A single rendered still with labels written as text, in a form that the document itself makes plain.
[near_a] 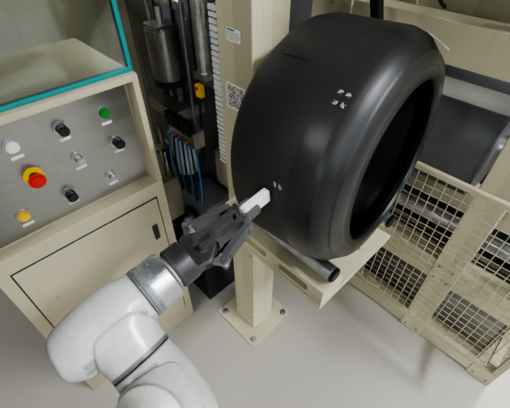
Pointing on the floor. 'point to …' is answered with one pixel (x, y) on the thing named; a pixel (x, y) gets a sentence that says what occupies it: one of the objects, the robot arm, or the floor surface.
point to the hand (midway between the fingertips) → (254, 204)
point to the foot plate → (253, 335)
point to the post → (251, 271)
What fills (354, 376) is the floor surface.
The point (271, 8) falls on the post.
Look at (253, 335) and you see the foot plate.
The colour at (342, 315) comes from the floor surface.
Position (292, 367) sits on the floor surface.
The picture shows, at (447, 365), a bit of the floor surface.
